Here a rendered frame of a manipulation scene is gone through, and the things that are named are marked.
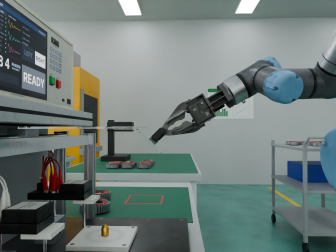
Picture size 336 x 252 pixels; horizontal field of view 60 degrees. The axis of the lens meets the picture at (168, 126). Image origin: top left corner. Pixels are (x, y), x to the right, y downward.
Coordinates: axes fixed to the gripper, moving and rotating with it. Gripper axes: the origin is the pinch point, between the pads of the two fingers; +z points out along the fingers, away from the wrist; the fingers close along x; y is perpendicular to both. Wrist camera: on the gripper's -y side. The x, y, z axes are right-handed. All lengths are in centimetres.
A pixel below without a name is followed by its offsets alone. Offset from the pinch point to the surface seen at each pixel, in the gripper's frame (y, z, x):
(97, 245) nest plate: 13.9, 26.9, 15.9
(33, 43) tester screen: 19.7, 14.7, -31.0
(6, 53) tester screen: 29.7, 17.0, -26.8
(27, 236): 34.2, 27.6, 4.6
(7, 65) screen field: 29.4, 18.1, -24.9
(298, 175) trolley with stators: -221, -84, 102
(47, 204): 30.2, 24.0, 1.5
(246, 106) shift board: -501, -141, 27
